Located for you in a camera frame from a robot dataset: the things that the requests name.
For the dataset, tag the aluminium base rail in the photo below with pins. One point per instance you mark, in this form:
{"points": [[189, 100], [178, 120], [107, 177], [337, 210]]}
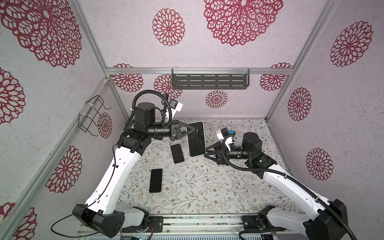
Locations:
{"points": [[196, 224]]}

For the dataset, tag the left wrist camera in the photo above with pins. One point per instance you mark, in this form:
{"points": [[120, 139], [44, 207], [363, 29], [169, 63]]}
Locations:
{"points": [[176, 106]]}

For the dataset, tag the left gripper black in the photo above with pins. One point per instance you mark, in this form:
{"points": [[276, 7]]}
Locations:
{"points": [[175, 130]]}

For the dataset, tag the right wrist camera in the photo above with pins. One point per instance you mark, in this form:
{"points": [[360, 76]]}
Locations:
{"points": [[228, 136]]}

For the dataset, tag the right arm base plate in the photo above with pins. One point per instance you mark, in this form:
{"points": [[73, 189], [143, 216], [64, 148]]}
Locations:
{"points": [[255, 223]]}

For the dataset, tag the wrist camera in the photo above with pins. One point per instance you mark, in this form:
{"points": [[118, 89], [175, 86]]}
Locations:
{"points": [[228, 136], [176, 106]]}

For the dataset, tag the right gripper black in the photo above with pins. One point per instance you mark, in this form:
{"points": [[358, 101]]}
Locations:
{"points": [[224, 154]]}

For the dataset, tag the dark metal wall shelf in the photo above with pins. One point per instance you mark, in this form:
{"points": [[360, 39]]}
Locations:
{"points": [[211, 79]]}

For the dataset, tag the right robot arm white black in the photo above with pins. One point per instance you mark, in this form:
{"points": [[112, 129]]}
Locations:
{"points": [[321, 219]]}

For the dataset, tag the phone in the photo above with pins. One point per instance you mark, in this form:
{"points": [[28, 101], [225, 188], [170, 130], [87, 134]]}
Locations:
{"points": [[197, 145], [156, 181], [177, 153]]}

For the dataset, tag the black wire wall rack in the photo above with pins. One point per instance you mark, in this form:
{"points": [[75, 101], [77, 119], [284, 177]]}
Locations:
{"points": [[96, 121]]}

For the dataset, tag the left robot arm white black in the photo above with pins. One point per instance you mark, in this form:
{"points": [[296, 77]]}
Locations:
{"points": [[99, 211]]}

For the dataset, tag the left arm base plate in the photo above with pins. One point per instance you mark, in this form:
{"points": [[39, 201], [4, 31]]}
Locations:
{"points": [[155, 224]]}

